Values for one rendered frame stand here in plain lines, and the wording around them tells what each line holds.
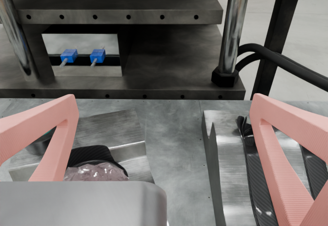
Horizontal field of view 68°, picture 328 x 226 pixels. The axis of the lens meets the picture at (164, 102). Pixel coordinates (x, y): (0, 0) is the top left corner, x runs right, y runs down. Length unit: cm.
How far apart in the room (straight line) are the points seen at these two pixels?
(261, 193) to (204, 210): 13
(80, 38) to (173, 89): 38
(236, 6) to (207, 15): 11
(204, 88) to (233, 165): 47
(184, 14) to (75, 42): 40
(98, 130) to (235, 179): 30
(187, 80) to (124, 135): 48
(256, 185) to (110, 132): 31
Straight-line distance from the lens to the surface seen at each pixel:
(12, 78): 113
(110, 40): 92
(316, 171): 54
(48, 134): 52
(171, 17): 87
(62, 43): 98
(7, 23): 99
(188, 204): 55
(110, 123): 56
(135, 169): 51
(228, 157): 48
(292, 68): 84
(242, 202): 47
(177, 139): 67
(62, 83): 100
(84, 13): 92
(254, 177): 49
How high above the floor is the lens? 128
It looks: 37 degrees down
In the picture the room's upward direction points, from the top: straight up
